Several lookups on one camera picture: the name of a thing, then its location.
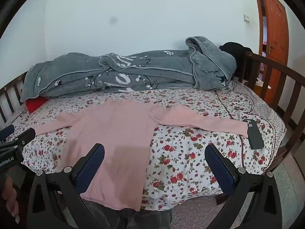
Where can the red pillow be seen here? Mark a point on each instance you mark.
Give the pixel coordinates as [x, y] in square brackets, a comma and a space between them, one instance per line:
[34, 105]

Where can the orange wooden door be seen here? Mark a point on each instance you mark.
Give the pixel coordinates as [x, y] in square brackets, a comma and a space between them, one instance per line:
[276, 28]

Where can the person's dark trousers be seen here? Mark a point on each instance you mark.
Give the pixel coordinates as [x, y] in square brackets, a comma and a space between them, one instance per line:
[143, 219]

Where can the pink knit sweater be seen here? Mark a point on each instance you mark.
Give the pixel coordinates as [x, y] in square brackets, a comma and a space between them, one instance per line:
[114, 136]

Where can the dark wooden bed frame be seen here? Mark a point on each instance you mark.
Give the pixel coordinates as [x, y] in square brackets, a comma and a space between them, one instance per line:
[274, 66]

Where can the white wall switch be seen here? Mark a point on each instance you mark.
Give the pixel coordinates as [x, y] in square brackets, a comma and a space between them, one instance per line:
[246, 18]

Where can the floral bed sheet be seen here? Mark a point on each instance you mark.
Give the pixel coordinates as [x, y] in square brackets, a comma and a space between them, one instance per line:
[185, 152]

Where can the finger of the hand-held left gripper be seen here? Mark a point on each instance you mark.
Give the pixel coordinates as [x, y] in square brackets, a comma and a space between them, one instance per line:
[22, 137]
[6, 132]

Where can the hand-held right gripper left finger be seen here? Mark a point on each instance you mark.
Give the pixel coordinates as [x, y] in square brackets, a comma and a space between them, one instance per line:
[91, 167]

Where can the grey flower print blanket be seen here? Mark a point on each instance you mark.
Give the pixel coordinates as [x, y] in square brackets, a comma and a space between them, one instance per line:
[143, 76]

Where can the black garment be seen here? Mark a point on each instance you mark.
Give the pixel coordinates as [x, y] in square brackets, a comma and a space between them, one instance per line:
[234, 49]

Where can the person's left hand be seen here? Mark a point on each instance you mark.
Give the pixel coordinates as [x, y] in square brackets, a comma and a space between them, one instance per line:
[10, 195]

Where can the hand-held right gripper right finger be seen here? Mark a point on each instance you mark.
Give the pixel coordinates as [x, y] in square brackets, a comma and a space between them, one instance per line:
[219, 169]

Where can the dark smartphone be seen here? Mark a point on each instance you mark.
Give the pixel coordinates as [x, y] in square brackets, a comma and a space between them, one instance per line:
[255, 136]

